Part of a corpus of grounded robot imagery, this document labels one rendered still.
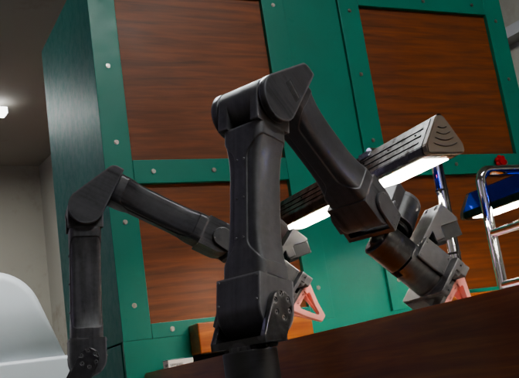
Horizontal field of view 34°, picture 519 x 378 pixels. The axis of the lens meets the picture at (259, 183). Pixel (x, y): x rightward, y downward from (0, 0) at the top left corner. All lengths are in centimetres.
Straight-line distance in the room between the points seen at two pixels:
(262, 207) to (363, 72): 148
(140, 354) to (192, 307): 18
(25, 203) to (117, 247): 643
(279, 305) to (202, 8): 145
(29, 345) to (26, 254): 428
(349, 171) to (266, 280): 27
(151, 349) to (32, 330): 212
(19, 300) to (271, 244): 314
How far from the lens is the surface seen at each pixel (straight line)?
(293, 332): 207
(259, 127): 103
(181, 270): 205
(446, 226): 132
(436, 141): 148
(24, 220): 837
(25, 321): 407
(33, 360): 402
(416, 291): 128
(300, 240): 163
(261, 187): 101
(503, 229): 196
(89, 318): 150
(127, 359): 197
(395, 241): 124
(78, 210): 152
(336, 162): 116
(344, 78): 242
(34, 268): 830
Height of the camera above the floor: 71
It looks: 13 degrees up
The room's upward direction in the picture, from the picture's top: 8 degrees counter-clockwise
